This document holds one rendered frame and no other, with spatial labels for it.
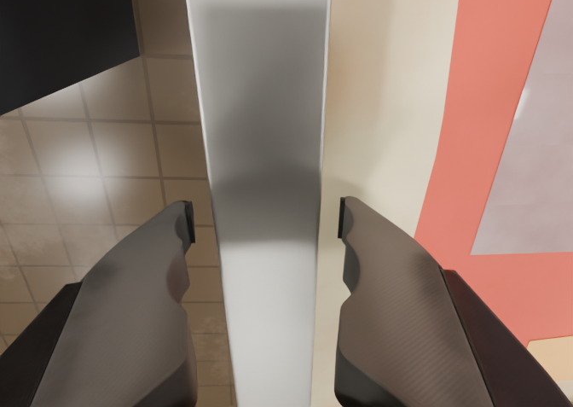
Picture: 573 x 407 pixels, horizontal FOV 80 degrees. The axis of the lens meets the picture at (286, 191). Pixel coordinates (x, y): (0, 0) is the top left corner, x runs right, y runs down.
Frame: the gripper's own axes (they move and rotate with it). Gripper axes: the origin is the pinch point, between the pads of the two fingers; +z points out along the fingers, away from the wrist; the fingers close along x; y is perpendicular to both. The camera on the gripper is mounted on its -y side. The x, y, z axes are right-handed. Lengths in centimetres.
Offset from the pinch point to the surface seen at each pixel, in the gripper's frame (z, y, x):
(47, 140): 98, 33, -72
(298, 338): -0.8, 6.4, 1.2
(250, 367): -0.8, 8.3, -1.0
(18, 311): 98, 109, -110
